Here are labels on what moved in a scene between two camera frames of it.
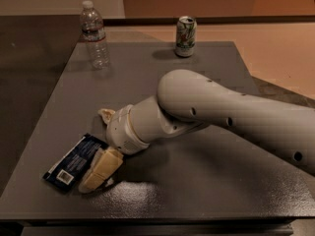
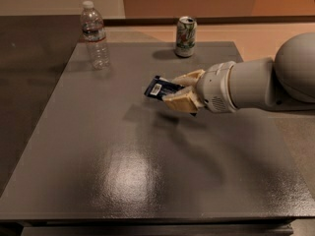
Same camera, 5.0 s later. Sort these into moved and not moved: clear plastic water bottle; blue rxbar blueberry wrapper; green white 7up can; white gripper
Moved: blue rxbar blueberry wrapper; white gripper
Not moved: clear plastic water bottle; green white 7up can
